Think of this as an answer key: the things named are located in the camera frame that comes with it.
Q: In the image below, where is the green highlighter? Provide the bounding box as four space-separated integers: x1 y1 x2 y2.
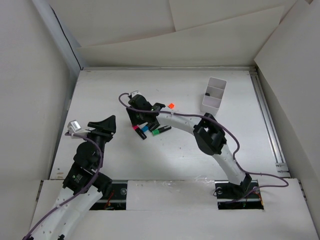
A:
152 125 172 136

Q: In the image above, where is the white divided container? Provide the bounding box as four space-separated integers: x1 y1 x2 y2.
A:
200 77 227 116

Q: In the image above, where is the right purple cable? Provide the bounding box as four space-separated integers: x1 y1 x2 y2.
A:
117 92 290 205

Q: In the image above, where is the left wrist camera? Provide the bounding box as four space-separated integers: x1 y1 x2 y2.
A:
67 120 82 135

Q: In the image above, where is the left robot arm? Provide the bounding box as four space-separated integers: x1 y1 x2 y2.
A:
24 115 116 240

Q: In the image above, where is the orange highlighter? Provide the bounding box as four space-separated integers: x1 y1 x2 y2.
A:
168 103 175 109

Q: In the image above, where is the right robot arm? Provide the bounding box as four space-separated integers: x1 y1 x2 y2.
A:
126 91 252 199

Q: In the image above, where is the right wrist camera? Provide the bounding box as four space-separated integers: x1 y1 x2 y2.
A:
129 90 141 98

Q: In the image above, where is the blue highlighter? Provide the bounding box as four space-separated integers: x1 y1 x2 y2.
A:
140 125 149 133

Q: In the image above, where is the aluminium table rail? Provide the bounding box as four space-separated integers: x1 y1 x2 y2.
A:
249 67 291 178

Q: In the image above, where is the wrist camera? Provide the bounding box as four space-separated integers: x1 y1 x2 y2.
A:
67 120 82 135
129 90 141 98

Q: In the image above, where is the pink highlighter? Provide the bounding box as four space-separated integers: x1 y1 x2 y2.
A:
132 125 147 140

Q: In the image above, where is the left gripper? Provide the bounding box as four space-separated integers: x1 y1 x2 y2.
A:
82 115 116 168

